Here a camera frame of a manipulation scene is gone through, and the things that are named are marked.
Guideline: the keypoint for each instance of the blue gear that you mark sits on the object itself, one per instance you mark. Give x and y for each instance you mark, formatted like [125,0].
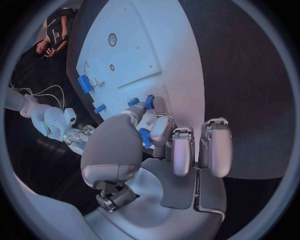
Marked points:
[145,137]

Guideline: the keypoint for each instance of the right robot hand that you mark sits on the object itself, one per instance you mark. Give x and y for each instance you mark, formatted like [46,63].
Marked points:
[78,136]

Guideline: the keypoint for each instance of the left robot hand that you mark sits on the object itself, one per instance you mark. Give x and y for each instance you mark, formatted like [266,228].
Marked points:
[150,206]

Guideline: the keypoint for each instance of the blue block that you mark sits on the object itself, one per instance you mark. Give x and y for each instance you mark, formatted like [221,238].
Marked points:
[133,102]
[84,83]

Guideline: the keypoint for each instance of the blue peg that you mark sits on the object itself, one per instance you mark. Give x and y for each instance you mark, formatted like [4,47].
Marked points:
[99,109]
[149,102]

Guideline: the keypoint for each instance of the white task board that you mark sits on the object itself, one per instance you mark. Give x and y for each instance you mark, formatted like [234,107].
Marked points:
[131,56]

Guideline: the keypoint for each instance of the person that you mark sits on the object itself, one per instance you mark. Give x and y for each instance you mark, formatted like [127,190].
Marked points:
[55,31]

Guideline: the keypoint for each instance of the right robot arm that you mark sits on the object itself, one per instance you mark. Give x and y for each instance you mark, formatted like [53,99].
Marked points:
[46,120]

